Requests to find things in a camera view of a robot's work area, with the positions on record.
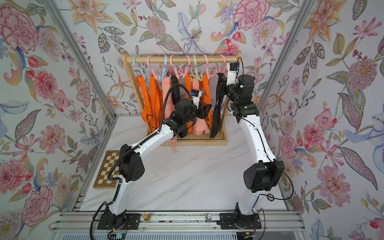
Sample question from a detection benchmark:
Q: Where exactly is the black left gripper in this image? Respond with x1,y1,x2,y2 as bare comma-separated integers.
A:
181,102,212,125

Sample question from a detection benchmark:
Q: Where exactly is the pink waist bag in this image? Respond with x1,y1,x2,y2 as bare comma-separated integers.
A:
161,75,212,154

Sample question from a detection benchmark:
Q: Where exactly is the black waist bag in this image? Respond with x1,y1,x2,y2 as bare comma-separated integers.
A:
210,73,227,139
171,76,181,105

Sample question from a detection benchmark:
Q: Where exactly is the orange waist bag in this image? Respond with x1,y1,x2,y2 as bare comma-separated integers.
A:
186,75,213,136

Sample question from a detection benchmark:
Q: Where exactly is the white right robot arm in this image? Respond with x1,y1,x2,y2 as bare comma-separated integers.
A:
217,74,285,223

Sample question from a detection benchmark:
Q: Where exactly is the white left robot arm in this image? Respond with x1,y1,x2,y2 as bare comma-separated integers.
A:
102,99,212,228

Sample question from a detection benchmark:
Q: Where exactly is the pink plastic hook right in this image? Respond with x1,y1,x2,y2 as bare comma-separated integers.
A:
215,55,227,74

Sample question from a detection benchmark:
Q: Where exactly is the pink plastic hook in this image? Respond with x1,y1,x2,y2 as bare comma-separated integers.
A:
215,55,227,74
146,56,159,80

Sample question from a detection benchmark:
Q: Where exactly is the green plastic hook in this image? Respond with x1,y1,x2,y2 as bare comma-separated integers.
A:
191,55,204,82

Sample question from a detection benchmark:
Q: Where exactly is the orange bag far left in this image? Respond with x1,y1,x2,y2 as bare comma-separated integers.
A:
137,75,163,132

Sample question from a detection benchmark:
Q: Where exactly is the blue plastic hook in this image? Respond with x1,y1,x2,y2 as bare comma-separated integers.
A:
158,56,168,82
132,56,148,80

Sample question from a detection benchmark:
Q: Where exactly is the blue plastic hook far left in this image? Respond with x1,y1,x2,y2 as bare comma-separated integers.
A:
132,56,148,80

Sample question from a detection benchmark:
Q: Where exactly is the wooden hanging rack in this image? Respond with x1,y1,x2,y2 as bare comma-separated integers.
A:
121,50,243,147

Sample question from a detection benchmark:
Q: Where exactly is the wooden chessboard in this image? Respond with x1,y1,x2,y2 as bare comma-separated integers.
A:
93,151,120,190

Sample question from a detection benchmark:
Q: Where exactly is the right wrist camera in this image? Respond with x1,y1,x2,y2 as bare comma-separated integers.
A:
227,62,240,86

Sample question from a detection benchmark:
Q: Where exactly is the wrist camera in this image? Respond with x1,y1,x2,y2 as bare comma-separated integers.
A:
227,62,240,86
190,90,202,108

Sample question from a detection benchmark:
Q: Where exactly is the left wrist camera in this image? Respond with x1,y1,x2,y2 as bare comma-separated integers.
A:
190,90,202,108

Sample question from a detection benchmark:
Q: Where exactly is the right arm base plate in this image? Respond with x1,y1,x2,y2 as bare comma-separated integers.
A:
216,213,262,230

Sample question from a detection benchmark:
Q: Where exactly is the aluminium corner post right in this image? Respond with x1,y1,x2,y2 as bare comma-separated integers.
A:
258,1,314,112

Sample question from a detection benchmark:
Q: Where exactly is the aluminium corner post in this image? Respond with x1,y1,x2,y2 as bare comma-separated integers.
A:
43,0,118,212
258,1,314,112

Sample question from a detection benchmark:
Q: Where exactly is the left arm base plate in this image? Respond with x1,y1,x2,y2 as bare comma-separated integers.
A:
97,214,141,230

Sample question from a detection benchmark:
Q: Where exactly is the aluminium corner post left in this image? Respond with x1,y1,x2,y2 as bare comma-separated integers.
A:
43,0,118,212

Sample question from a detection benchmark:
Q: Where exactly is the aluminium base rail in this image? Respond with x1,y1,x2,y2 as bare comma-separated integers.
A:
49,210,309,240

